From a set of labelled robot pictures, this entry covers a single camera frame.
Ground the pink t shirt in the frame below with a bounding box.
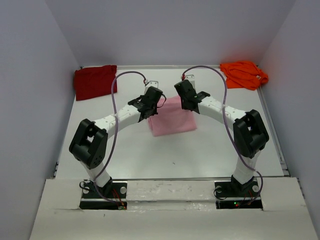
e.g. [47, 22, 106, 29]
[147, 95, 197, 137]

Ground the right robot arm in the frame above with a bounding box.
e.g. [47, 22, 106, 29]
[174, 80, 270, 196]

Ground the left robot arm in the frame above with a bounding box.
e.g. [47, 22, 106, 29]
[69, 86, 164, 198]

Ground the dark red folded t shirt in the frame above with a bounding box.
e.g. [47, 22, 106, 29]
[73, 65, 117, 101]

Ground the orange t shirt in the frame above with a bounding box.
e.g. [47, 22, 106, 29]
[219, 61, 269, 91]

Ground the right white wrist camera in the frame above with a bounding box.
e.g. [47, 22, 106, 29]
[184, 74, 196, 88]

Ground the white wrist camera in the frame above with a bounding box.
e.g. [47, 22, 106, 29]
[184, 74, 196, 88]
[145, 80, 159, 88]

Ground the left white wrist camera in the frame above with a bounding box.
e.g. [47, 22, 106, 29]
[145, 80, 159, 88]

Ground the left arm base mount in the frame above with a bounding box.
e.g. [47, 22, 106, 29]
[79, 180, 128, 210]

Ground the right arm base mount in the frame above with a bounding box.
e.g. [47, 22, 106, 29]
[213, 177, 263, 210]

